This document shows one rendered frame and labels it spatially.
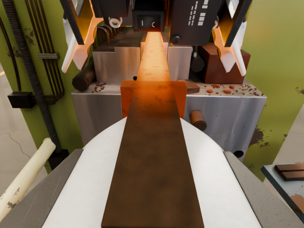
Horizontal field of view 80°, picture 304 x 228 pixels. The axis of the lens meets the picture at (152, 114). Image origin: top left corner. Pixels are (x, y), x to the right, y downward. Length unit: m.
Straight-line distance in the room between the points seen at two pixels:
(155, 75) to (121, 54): 0.23
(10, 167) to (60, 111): 1.13
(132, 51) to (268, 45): 0.38
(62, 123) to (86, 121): 0.30
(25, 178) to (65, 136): 0.18
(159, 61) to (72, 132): 0.55
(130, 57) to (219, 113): 0.21
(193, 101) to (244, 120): 0.12
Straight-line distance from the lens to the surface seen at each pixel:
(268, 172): 0.56
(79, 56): 0.19
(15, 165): 1.76
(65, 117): 0.69
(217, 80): 0.43
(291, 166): 0.59
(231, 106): 0.39
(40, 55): 0.60
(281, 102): 0.71
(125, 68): 0.40
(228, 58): 0.19
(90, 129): 0.42
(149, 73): 0.17
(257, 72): 0.62
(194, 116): 0.36
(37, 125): 0.76
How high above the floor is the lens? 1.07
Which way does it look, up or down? 32 degrees down
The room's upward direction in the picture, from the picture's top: 1 degrees clockwise
